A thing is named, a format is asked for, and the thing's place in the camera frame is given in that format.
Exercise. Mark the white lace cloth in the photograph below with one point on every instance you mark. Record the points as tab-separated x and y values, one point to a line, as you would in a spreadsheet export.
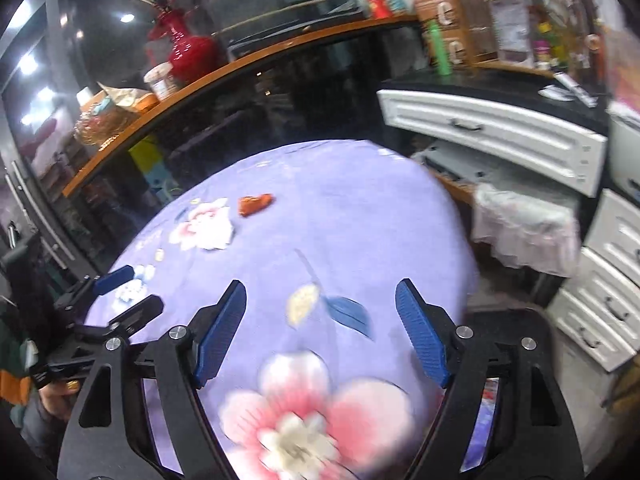
528	228

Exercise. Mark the red tin canister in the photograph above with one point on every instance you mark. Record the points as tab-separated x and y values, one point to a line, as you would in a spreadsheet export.
379	9

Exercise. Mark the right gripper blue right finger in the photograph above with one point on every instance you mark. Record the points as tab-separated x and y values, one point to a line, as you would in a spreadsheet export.
428	328

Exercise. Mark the white long drawer front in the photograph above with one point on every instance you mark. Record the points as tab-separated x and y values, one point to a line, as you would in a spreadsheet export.
559	150

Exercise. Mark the red vase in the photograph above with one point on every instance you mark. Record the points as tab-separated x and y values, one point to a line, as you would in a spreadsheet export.
192	57

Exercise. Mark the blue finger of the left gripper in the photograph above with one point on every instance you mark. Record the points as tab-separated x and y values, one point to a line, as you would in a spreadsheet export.
138	316
110	281

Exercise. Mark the left hand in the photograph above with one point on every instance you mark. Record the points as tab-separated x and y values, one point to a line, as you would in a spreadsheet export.
57	398

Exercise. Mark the gold wrapped gift basket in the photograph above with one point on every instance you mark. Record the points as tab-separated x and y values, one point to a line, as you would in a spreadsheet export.
100	120

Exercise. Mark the green bottle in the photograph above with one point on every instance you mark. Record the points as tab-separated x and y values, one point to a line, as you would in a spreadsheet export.
439	50

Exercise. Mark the white jar with lid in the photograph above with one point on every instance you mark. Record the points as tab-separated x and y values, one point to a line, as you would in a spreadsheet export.
161	81

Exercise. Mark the purple floral tablecloth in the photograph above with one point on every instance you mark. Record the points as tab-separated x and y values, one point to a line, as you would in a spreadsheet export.
321	380

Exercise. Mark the orange curved wooden counter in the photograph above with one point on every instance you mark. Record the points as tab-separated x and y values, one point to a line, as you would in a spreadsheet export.
283	49

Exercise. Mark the white drawer stack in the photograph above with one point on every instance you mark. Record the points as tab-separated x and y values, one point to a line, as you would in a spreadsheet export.
598	307

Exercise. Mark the black trash bin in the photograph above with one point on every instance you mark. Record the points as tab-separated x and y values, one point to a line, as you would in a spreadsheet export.
522	355

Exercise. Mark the brown cardboard boxes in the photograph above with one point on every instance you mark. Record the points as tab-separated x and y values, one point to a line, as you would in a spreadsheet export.
446	15

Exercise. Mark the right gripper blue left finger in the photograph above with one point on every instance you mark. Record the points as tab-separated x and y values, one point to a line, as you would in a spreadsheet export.
214	328

